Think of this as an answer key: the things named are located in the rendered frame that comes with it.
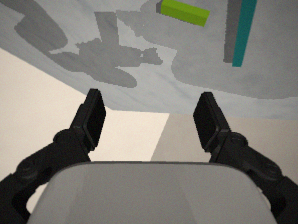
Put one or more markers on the lime green rod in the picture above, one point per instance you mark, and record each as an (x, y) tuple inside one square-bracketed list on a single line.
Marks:
[(185, 12)]

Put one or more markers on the turquoise rod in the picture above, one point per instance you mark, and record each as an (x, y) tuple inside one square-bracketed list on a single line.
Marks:
[(244, 26)]

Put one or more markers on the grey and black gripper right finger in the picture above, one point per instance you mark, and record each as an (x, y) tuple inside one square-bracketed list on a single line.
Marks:
[(231, 148)]

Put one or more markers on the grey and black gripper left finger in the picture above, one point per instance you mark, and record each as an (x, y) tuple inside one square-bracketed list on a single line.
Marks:
[(69, 146)]

